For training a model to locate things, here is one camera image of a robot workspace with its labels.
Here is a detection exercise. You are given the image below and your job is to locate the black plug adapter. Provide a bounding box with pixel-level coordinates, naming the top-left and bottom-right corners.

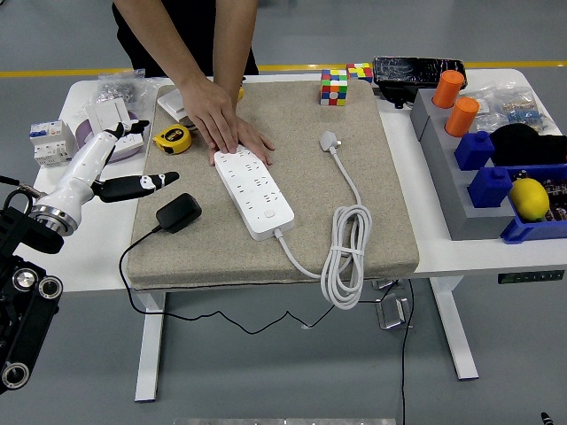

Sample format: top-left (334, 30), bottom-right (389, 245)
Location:
top-left (155, 192), bottom-right (203, 234)

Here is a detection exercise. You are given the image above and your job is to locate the thin black adapter cord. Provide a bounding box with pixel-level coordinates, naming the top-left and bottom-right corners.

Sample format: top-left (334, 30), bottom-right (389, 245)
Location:
top-left (118, 224), bottom-right (398, 336)

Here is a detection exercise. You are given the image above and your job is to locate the large metal bracket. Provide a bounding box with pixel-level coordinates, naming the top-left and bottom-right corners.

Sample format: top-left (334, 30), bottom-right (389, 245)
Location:
top-left (375, 292), bottom-right (411, 331)

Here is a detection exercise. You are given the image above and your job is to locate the white power strip cord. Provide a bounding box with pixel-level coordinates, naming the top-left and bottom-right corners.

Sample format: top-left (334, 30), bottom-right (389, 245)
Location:
top-left (273, 148), bottom-right (374, 312)

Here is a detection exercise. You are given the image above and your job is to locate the table height control panel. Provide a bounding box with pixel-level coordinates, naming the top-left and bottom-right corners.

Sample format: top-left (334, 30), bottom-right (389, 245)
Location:
top-left (497, 270), bottom-right (566, 285)

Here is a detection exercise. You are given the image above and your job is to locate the yellow tape measure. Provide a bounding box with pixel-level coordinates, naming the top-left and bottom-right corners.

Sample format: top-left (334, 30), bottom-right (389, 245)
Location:
top-left (152, 124), bottom-right (193, 155)

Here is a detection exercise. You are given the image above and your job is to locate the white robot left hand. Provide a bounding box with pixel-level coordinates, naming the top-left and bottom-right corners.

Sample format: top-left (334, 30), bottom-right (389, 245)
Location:
top-left (33, 120), bottom-right (181, 223)

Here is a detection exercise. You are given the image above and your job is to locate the white three-pin plug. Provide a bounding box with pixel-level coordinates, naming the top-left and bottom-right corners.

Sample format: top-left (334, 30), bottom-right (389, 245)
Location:
top-left (319, 129), bottom-right (343, 155)

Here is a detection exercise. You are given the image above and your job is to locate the white flat switch plate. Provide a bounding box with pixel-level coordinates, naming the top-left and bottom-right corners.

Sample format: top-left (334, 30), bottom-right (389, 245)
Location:
top-left (157, 87), bottom-right (196, 123)

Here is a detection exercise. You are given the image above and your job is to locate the white wall switch panel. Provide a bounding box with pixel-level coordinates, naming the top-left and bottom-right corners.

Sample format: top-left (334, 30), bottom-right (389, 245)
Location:
top-left (85, 97), bottom-right (132, 134)

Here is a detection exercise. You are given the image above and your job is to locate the blue plastic bin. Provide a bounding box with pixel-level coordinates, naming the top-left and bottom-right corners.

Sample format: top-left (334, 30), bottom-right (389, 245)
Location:
top-left (500, 163), bottom-right (567, 245)

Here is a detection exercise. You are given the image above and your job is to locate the hanging black cable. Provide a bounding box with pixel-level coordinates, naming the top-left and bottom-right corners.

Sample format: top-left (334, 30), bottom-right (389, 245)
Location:
top-left (400, 279), bottom-right (416, 425)

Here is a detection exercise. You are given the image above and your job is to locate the yellow lemon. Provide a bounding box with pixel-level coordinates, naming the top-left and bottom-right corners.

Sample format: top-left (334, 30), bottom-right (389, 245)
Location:
top-left (509, 176), bottom-right (551, 222)

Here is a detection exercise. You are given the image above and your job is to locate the small metal bracket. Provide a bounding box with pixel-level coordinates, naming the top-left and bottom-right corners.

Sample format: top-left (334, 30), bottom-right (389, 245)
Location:
top-left (370, 278), bottom-right (407, 292)

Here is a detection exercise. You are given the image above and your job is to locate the orange cylinder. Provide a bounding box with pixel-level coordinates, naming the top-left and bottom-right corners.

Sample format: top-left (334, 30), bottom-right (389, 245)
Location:
top-left (444, 97), bottom-right (480, 137)
top-left (431, 69), bottom-right (465, 109)

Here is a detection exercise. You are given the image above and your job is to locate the grey-brown mat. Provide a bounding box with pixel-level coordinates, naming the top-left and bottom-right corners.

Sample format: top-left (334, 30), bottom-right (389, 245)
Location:
top-left (127, 79), bottom-right (421, 291)

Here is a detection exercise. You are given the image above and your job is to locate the black wrapped box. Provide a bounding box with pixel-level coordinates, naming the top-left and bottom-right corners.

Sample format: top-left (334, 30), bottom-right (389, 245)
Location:
top-left (372, 55), bottom-right (467, 89)

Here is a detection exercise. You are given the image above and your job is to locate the large colourful puzzle cube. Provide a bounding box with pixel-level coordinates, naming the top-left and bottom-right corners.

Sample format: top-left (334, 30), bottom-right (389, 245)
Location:
top-left (320, 69), bottom-right (349, 107)

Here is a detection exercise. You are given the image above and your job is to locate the purple bowl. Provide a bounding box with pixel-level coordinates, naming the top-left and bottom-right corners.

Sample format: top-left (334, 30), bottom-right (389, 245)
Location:
top-left (74, 112), bottom-right (145, 164)

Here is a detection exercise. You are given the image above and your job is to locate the white wall socket panel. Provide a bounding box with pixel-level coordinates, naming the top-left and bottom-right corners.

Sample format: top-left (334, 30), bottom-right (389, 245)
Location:
top-left (115, 127), bottom-right (146, 152)

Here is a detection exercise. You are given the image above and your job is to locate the clear bag of screws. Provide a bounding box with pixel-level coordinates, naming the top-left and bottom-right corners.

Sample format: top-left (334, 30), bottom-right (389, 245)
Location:
top-left (97, 69), bottom-right (163, 116)

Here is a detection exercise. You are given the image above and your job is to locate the white circuit breaker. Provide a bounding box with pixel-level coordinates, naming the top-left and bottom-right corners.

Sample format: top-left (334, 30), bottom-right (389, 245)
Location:
top-left (29, 120), bottom-right (76, 168)

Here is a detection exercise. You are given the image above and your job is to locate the white power strip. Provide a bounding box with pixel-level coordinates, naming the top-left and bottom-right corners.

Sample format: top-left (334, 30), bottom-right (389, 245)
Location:
top-left (214, 148), bottom-right (296, 243)

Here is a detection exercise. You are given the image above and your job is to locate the white table leg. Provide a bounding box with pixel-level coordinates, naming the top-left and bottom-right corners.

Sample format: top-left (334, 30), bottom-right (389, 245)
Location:
top-left (134, 290), bottom-right (167, 403)
top-left (430, 276), bottom-right (480, 381)

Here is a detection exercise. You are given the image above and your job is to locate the person's left hand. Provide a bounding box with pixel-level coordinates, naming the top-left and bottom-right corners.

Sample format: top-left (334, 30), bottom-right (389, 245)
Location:
top-left (234, 117), bottom-right (276, 167)

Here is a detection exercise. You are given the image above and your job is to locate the person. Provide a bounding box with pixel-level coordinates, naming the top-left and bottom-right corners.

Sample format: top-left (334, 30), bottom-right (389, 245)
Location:
top-left (111, 0), bottom-right (260, 79)

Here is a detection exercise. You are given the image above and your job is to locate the small black mount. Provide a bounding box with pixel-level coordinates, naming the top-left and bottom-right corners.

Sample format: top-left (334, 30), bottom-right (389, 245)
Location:
top-left (378, 83), bottom-right (420, 110)

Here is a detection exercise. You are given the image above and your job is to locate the person's right hand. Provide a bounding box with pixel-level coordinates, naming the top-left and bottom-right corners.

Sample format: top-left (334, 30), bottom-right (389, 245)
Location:
top-left (179, 77), bottom-right (243, 156)

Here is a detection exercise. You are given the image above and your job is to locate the grey stepped block holder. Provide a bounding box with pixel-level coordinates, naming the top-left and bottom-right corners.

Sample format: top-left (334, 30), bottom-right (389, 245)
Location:
top-left (409, 88), bottom-right (519, 242)

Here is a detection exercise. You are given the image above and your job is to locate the small colourful puzzle cube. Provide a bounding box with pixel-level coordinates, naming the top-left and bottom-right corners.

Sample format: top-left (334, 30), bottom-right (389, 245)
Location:
top-left (346, 62), bottom-right (374, 84)

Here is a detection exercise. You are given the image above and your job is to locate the dark circuit board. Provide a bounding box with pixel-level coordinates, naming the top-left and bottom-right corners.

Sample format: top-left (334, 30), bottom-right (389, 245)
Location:
top-left (542, 176), bottom-right (567, 222)

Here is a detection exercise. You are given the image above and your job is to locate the blue block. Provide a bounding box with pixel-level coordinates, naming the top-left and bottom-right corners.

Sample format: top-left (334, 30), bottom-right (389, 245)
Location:
top-left (467, 166), bottom-right (515, 210)
top-left (454, 130), bottom-right (495, 172)

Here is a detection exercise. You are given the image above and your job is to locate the clear bag of parts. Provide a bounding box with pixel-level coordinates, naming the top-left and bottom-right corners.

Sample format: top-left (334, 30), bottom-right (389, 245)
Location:
top-left (464, 83), bottom-right (557, 136)

